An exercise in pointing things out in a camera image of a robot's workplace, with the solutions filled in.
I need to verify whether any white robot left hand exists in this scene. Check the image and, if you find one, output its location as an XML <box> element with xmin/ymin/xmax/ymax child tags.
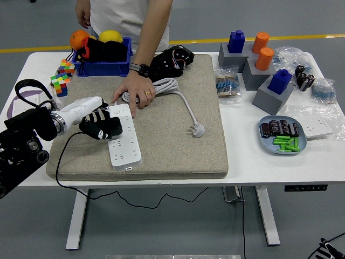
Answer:
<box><xmin>61</xmin><ymin>96</ymin><xmax>115</xmax><ymax>140</ymax></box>

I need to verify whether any yellow lemon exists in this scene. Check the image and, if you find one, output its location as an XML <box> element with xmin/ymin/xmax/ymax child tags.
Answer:
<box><xmin>98</xmin><ymin>30</ymin><xmax>124</xmax><ymax>44</ymax></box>

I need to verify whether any black wristwatch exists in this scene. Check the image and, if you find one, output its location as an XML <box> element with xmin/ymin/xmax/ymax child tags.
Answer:
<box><xmin>129</xmin><ymin>62</ymin><xmax>151</xmax><ymax>78</ymax></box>

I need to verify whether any bag of black capacitors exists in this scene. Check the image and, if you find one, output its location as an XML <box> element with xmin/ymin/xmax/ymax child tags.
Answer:
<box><xmin>294</xmin><ymin>64</ymin><xmax>316</xmax><ymax>92</ymax></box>

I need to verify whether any blue plastic bin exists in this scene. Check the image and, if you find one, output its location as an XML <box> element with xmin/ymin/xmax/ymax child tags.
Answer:
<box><xmin>71</xmin><ymin>37</ymin><xmax>133</xmax><ymax>78</ymax></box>

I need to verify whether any white table leg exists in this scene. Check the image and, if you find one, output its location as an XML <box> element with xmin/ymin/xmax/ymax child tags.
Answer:
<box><xmin>65</xmin><ymin>188</ymin><xmax>89</xmax><ymax>250</ymax></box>
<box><xmin>254</xmin><ymin>186</ymin><xmax>281</xmax><ymax>247</ymax></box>

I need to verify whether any small colourful puzzle cube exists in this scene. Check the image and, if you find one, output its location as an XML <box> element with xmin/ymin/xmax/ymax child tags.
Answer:
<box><xmin>58</xmin><ymin>59</ymin><xmax>76</xmax><ymax>77</ymax></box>

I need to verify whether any tall colourful puzzle cube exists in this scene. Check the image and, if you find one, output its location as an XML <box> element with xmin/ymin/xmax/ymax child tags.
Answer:
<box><xmin>50</xmin><ymin>72</ymin><xmax>72</xmax><ymax>98</ymax></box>

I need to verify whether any purple round plate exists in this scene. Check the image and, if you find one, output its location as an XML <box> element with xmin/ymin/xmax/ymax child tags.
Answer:
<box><xmin>7</xmin><ymin>90</ymin><xmax>43</xmax><ymax>118</ymax></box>

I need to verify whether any black plug with cord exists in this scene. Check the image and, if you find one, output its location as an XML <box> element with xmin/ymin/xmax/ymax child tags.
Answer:
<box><xmin>55</xmin><ymin>116</ymin><xmax>210</xmax><ymax>210</ymax></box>

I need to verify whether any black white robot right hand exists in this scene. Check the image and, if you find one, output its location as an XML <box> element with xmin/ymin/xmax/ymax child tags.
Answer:
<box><xmin>314</xmin><ymin>237</ymin><xmax>345</xmax><ymax>259</ymax></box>

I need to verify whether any person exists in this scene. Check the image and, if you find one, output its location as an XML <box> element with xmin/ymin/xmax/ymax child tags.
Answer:
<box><xmin>89</xmin><ymin>0</ymin><xmax>171</xmax><ymax>52</ymax></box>

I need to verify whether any orange fruit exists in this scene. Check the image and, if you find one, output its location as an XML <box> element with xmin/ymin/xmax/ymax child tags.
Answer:
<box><xmin>70</xmin><ymin>29</ymin><xmax>91</xmax><ymax>51</ymax></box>

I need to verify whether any person's left hand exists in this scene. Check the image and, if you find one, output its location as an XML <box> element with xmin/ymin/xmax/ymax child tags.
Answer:
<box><xmin>112</xmin><ymin>70</ymin><xmax>157</xmax><ymax>118</ymax></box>

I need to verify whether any grey-brown mat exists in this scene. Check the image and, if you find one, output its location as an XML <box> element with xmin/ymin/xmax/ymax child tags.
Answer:
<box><xmin>46</xmin><ymin>53</ymin><xmax>229</xmax><ymax>182</ymax></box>

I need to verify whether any large clear resistor bag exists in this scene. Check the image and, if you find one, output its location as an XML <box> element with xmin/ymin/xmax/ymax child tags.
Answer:
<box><xmin>272</xmin><ymin>46</ymin><xmax>315</xmax><ymax>76</ymax></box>

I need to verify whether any orange cylinder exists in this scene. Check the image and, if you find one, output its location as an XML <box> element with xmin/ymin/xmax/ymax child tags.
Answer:
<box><xmin>254</xmin><ymin>47</ymin><xmax>275</xmax><ymax>71</ymax></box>
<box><xmin>252</xmin><ymin>32</ymin><xmax>271</xmax><ymax>54</ymax></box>

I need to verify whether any wide grey block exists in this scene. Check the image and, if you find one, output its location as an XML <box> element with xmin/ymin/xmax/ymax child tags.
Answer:
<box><xmin>218</xmin><ymin>42</ymin><xmax>257</xmax><ymax>73</ymax></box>

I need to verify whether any person's right hand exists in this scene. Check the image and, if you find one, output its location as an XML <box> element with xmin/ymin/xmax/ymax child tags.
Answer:
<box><xmin>75</xmin><ymin>0</ymin><xmax>92</xmax><ymax>30</ymax></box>

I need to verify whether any black table control panel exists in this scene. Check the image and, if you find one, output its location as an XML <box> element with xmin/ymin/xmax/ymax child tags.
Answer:
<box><xmin>284</xmin><ymin>184</ymin><xmax>328</xmax><ymax>192</ymax></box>

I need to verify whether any white power strip with cable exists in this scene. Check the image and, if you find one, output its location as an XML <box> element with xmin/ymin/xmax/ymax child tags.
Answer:
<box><xmin>107</xmin><ymin>77</ymin><xmax>206</xmax><ymax>173</ymax></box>

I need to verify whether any black electronic device housing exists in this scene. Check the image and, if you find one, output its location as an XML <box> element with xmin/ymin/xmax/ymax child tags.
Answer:
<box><xmin>147</xmin><ymin>45</ymin><xmax>195</xmax><ymax>83</ymax></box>

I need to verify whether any clear plastic bag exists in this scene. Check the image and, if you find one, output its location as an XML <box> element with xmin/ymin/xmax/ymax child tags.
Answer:
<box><xmin>284</xmin><ymin>104</ymin><xmax>345</xmax><ymax>141</ymax></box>

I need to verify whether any thin black hanging cable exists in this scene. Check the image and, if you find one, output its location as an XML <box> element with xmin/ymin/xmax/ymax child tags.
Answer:
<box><xmin>239</xmin><ymin>186</ymin><xmax>247</xmax><ymax>259</ymax></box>

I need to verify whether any bag of striped resistors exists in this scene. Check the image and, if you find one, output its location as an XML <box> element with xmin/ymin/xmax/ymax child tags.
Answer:
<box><xmin>215</xmin><ymin>67</ymin><xmax>243</xmax><ymax>105</ymax></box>

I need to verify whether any metal bracket under table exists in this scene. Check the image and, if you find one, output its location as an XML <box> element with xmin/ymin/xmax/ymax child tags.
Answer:
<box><xmin>222</xmin><ymin>186</ymin><xmax>245</xmax><ymax>203</ymax></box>

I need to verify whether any bag of blue resistors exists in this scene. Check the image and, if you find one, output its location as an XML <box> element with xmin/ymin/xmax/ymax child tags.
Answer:
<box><xmin>310</xmin><ymin>77</ymin><xmax>337</xmax><ymax>105</ymax></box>

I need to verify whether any blue-grey plate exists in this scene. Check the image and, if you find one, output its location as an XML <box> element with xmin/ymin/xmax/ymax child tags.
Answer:
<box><xmin>258</xmin><ymin>115</ymin><xmax>308</xmax><ymax>156</ymax></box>

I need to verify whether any blue peg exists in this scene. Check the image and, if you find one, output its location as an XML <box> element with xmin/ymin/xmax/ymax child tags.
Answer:
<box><xmin>267</xmin><ymin>69</ymin><xmax>293</xmax><ymax>95</ymax></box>
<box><xmin>227</xmin><ymin>30</ymin><xmax>246</xmax><ymax>54</ymax></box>

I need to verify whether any white wall switch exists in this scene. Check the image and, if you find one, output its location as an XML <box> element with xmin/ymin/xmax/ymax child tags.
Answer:
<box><xmin>10</xmin><ymin>96</ymin><xmax>42</xmax><ymax>117</ymax></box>

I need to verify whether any white wall socket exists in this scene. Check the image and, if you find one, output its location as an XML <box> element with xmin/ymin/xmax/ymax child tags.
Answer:
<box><xmin>303</xmin><ymin>118</ymin><xmax>334</xmax><ymax>140</ymax></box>

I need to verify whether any black pouch with red trim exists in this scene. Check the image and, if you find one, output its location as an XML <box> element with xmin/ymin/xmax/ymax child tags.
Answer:
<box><xmin>76</xmin><ymin>37</ymin><xmax>106</xmax><ymax>63</ymax></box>

